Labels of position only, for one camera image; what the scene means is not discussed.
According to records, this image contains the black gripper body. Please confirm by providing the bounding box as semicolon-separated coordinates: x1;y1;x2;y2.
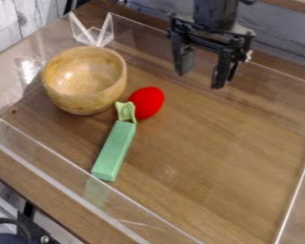
167;14;254;62

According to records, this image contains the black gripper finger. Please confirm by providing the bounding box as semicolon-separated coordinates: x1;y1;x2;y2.
210;49;238;89
169;31;194;76

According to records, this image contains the red strawberry toy with leaf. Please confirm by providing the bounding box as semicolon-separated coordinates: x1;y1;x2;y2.
115;87;165;123

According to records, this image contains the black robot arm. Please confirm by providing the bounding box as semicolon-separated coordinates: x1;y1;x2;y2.
167;0;255;90

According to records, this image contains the wooden bowl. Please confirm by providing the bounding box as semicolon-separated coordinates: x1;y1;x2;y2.
40;47;126;115

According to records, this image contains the green rectangular block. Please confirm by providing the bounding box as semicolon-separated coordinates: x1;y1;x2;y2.
91;120;135;182

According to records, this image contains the black table clamp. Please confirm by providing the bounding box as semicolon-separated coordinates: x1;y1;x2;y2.
16;202;60;244

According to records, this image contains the clear acrylic corner bracket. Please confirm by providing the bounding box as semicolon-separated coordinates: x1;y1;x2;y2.
68;12;114;47

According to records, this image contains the clear acrylic tray wall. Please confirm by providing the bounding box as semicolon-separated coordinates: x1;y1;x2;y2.
0;14;305;244

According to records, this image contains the black cable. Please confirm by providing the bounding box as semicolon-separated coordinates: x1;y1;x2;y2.
0;216;32;244

